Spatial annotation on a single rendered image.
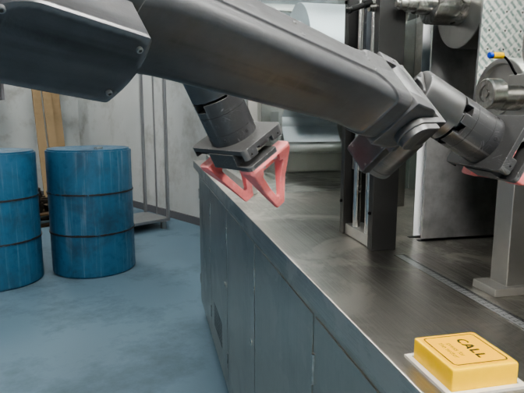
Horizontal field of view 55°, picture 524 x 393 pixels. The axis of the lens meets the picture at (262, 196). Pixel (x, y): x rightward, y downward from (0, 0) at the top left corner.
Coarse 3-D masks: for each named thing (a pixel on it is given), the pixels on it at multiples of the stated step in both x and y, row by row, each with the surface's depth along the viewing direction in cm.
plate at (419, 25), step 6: (420, 24) 160; (420, 30) 160; (420, 36) 160; (420, 42) 160; (420, 48) 160; (420, 54) 161; (420, 60) 161; (414, 66) 165; (420, 66) 161; (414, 72) 165
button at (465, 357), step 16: (432, 336) 52; (448, 336) 52; (464, 336) 52; (416, 352) 52; (432, 352) 49; (448, 352) 49; (464, 352) 49; (480, 352) 49; (496, 352) 49; (432, 368) 49; (448, 368) 46; (464, 368) 46; (480, 368) 46; (496, 368) 46; (512, 368) 47; (448, 384) 46; (464, 384) 46; (480, 384) 46; (496, 384) 47
